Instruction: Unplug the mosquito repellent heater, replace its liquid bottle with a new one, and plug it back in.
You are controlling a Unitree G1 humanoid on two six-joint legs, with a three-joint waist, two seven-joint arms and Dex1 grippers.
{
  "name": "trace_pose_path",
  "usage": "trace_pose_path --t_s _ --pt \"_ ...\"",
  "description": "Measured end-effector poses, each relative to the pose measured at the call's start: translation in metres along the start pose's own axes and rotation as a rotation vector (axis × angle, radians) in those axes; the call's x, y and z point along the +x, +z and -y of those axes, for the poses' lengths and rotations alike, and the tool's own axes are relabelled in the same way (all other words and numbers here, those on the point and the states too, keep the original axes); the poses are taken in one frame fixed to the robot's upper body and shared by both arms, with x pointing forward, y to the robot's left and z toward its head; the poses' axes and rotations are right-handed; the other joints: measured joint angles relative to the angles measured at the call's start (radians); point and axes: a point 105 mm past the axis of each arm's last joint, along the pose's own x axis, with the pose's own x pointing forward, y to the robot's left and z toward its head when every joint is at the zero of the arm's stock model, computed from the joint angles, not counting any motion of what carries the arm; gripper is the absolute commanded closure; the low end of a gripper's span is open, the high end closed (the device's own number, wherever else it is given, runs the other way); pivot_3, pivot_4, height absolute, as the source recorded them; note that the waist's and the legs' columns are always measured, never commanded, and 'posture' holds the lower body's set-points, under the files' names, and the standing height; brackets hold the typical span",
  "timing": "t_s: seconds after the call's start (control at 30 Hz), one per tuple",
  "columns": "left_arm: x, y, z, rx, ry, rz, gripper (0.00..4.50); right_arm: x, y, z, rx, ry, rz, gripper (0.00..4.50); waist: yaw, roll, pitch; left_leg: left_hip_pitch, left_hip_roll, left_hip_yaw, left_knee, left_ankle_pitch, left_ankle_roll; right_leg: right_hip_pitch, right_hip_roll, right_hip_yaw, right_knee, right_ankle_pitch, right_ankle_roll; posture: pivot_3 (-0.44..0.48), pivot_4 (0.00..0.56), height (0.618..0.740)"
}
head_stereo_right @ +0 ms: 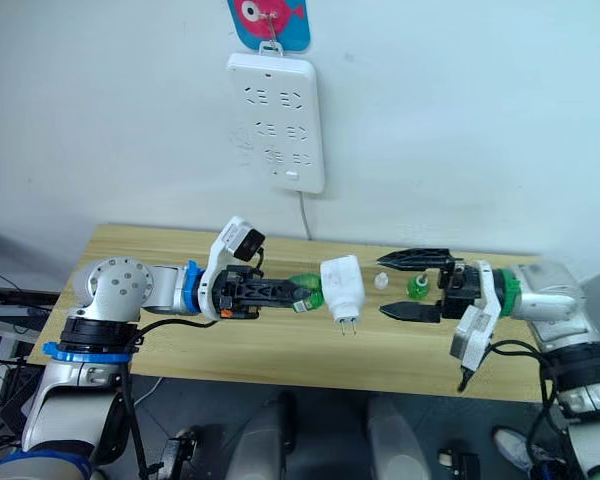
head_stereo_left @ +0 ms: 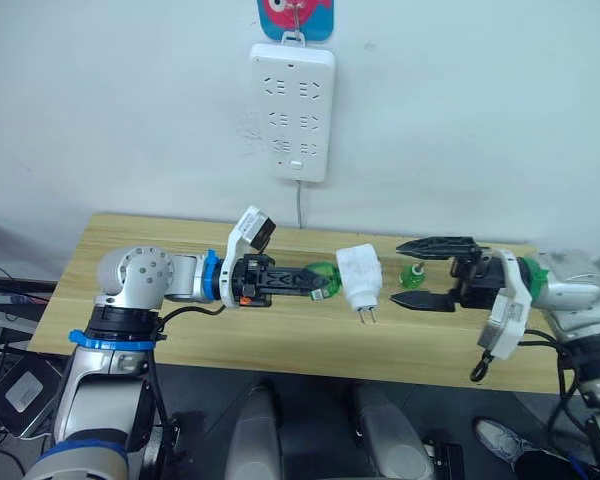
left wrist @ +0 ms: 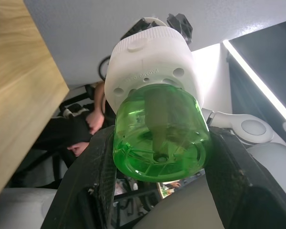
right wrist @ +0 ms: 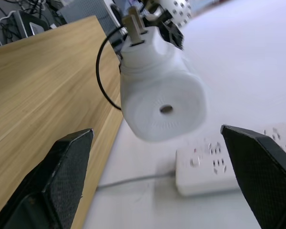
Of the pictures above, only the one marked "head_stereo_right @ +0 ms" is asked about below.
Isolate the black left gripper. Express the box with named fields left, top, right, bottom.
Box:
left=211, top=266, right=309, bottom=321

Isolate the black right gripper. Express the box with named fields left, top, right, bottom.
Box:
left=375, top=247, right=484, bottom=324

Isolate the green labelled liquid bottle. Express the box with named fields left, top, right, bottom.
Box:
left=286, top=271, right=327, bottom=316

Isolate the green uncapped liquid bottle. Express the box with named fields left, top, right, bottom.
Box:
left=405, top=271, right=430, bottom=301

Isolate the grey rounded shape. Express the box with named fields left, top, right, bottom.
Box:
left=366, top=393, right=427, bottom=480
left=226, top=389, right=297, bottom=480

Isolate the black boxy floor object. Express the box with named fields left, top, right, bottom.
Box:
left=436, top=438, right=482, bottom=480
left=157, top=423, right=212, bottom=480

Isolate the white sneaker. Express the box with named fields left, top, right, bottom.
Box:
left=493, top=425, right=537, bottom=474

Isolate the dark equipment rack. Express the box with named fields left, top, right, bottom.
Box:
left=0, top=283, right=64, bottom=334

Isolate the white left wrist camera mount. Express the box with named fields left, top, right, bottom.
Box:
left=198, top=215, right=267, bottom=322

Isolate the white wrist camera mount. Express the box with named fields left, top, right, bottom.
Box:
left=448, top=259, right=504, bottom=372
left=198, top=215, right=267, bottom=322

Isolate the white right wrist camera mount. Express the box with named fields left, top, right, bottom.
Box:
left=448, top=259, right=504, bottom=372

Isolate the white power strip cable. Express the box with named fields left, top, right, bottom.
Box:
left=298, top=191, right=314, bottom=242

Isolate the white wall power strip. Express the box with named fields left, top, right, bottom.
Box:
left=225, top=40, right=328, bottom=196

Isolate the blue pink fish wall hook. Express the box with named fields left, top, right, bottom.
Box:
left=226, top=0, right=313, bottom=54

